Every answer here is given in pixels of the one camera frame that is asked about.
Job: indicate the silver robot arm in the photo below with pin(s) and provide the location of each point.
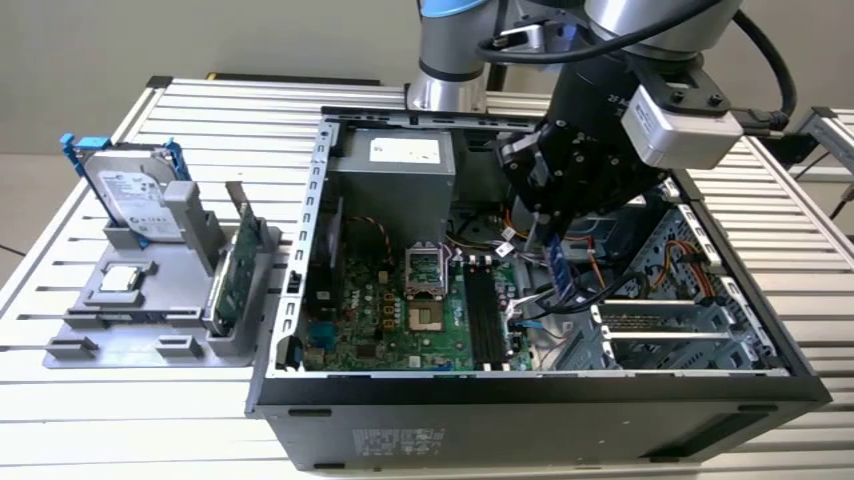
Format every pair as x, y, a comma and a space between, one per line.
447, 50

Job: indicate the black RAM slot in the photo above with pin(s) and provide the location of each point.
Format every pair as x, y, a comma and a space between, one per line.
479, 310
496, 310

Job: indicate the grey power supply unit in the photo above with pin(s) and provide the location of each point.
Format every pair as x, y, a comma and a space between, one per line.
394, 200

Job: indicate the metal disk bay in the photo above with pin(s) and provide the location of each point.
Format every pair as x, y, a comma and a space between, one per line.
667, 335

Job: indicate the aluminium slat side table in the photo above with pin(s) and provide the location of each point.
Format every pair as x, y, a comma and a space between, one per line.
827, 125

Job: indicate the CPU socket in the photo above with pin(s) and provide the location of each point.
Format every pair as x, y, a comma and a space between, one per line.
427, 316

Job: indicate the black case fan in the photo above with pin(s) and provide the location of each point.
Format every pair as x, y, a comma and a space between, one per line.
330, 240

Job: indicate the green motherboard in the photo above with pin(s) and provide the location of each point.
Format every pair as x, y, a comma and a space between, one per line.
427, 352

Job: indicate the green graphics card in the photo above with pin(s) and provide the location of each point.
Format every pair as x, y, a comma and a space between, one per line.
243, 260

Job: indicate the black open PC case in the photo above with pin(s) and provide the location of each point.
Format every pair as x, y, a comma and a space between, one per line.
467, 430

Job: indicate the grey parts rack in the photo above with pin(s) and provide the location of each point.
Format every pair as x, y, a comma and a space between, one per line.
173, 280

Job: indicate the hard disk in blue carrier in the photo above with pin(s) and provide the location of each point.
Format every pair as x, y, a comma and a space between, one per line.
129, 195

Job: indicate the silver CPU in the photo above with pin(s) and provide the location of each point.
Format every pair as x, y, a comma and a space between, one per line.
120, 277

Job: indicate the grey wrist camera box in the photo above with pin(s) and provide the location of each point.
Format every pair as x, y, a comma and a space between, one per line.
530, 37
687, 140

